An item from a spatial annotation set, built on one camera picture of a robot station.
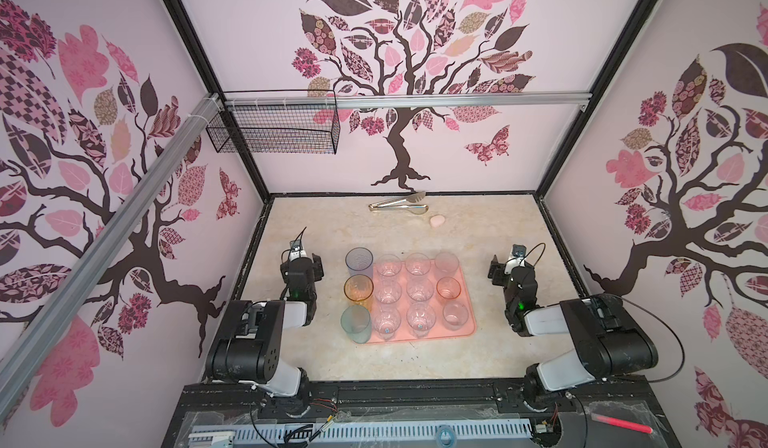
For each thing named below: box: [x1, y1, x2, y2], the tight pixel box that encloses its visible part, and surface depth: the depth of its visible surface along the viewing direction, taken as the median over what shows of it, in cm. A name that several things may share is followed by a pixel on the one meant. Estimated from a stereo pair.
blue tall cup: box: [345, 247, 374, 279], surface depth 88 cm
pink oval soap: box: [429, 214, 447, 228], surface depth 112 cm
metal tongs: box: [368, 191, 429, 215], surface depth 119 cm
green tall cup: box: [340, 305, 371, 344], surface depth 83 cm
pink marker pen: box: [591, 413, 654, 434], surface depth 72 cm
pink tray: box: [368, 260, 477, 344], surface depth 88 cm
